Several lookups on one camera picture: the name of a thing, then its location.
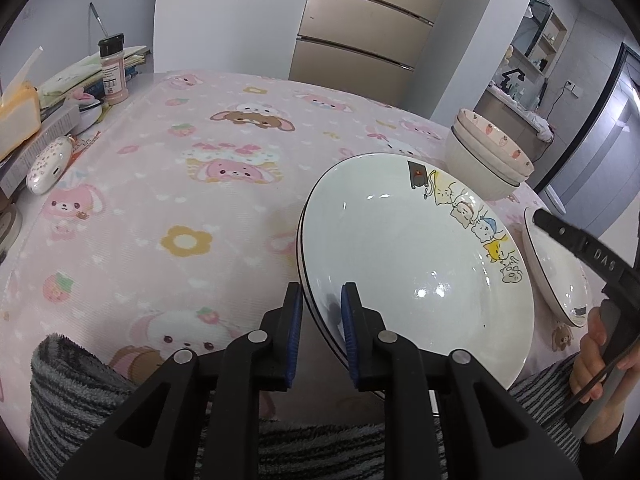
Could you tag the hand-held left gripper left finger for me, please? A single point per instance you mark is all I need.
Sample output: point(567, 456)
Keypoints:
point(295, 340)

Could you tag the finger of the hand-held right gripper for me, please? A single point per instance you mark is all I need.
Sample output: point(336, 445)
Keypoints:
point(565, 232)

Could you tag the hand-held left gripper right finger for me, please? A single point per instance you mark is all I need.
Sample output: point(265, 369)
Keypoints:
point(348, 330)

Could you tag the white cartoon print plate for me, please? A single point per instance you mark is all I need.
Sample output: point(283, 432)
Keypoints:
point(555, 275)
point(415, 240)
point(316, 327)

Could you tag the white black-rimmed bowl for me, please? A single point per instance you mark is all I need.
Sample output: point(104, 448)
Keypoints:
point(470, 165)

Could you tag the strawberry print ceramic bowl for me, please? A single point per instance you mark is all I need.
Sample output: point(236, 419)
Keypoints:
point(492, 132)

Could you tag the person's right hand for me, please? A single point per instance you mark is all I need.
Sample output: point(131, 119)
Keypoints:
point(592, 355)

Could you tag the white crumpled cloth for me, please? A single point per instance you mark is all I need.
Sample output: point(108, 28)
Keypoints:
point(542, 127)

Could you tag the beige bathroom vanity cabinet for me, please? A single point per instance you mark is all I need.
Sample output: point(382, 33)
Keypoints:
point(520, 130)

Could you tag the black bathroom faucet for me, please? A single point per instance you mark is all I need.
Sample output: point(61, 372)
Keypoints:
point(512, 80)

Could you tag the bathroom mirror cabinet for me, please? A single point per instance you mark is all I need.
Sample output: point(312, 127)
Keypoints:
point(530, 25)

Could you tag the gold three-door refrigerator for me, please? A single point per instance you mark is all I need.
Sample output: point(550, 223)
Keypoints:
point(360, 25)

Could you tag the white speckled oval device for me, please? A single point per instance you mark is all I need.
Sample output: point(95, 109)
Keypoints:
point(47, 165)

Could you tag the pink white cartoon case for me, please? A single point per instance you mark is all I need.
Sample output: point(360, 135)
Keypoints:
point(92, 112)

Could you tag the pink spice jar black lid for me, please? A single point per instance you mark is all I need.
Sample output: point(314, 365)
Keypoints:
point(114, 75)

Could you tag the white carton box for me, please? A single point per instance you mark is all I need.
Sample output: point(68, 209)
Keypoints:
point(50, 127)

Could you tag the green white booklet stack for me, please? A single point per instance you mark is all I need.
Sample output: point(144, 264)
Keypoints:
point(75, 72)

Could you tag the yellow tissue box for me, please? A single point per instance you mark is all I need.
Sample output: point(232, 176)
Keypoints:
point(17, 120)

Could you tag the grey mop pole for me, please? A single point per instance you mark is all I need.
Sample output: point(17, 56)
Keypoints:
point(97, 17)

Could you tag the black door frame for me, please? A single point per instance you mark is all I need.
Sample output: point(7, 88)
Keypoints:
point(600, 105)

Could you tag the white wall socket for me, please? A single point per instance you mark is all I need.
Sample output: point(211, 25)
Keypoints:
point(573, 89)

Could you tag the wooden wall shelf niche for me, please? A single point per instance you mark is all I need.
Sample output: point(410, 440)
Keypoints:
point(547, 42)

